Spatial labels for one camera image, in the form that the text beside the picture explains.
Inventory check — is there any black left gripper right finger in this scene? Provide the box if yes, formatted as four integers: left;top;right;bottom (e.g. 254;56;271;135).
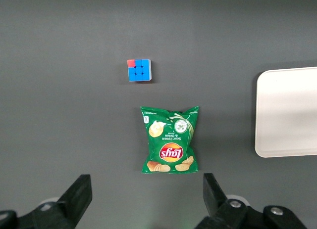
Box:
195;173;308;229

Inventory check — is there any beige plastic tray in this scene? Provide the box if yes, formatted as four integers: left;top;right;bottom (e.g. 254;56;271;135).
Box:
254;66;317;158

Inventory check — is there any green Lay's chips bag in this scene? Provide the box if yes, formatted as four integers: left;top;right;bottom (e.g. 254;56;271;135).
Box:
140;105;200;175

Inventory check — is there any blue Rubik's cube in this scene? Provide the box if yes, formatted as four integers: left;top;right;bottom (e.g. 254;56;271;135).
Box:
127;58;152;82

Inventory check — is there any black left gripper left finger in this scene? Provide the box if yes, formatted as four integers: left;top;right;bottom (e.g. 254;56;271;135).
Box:
0;174;93;229

